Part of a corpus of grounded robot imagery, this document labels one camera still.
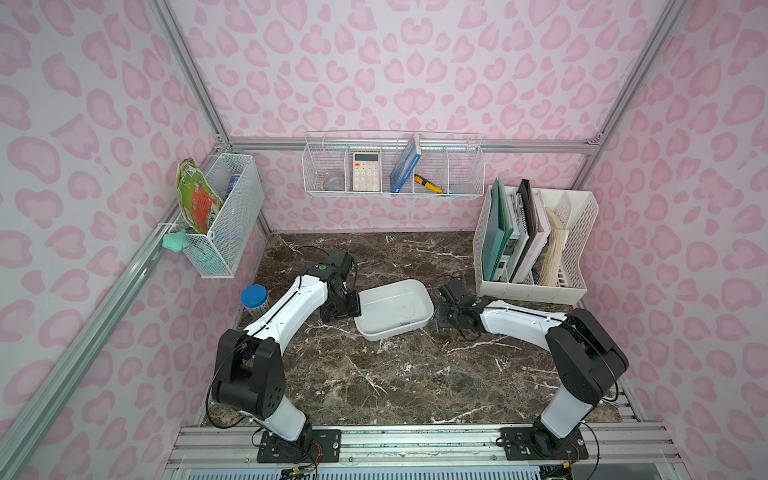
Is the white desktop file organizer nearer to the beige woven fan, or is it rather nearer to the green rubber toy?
the beige woven fan

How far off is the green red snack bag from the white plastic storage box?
19.6 inches

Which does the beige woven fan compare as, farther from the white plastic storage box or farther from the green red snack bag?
the green red snack bag

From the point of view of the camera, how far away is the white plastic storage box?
962 millimetres

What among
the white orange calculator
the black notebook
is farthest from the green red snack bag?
the black notebook

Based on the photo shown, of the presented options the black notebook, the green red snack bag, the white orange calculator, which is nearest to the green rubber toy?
the green red snack bag

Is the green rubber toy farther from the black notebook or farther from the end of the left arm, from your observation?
the black notebook

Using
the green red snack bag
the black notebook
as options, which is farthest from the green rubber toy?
the black notebook

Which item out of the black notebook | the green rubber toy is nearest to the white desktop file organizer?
the black notebook

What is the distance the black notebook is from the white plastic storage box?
283mm

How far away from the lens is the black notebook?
82 cm

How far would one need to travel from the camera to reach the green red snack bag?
2.27ft
